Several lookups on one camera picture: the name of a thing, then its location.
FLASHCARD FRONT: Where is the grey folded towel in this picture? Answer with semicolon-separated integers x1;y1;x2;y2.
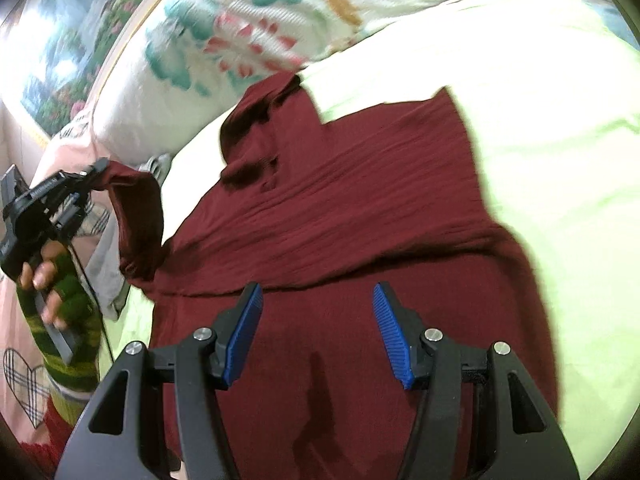
80;152;175;322

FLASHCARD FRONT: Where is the pink quilt with plaid hearts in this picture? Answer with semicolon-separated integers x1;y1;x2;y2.
0;92;128;463

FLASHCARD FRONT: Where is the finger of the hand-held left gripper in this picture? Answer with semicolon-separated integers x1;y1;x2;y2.
50;192;90;233
61;157;111;193

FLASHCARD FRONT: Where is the framed landscape wall painting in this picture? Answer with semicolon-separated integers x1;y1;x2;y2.
19;0;168;138

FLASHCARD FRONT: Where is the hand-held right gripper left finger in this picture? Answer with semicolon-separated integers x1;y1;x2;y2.
54;282;264;480

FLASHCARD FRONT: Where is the black cable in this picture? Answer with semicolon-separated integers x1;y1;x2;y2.
67;237;115;363

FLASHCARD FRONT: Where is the person's left forearm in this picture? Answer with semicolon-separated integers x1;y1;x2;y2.
42;360;111;441

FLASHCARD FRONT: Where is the light green bed sheet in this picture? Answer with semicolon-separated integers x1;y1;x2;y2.
95;0;640;480

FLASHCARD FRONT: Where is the maroon knit sweater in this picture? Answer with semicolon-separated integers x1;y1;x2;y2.
107;72;562;480

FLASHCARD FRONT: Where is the person's left hand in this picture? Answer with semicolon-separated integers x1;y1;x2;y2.
15;247;105;378

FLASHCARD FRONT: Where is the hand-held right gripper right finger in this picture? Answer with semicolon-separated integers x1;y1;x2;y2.
372;282;581;480

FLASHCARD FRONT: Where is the white floral pillow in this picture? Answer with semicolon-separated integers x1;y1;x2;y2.
92;0;608;163

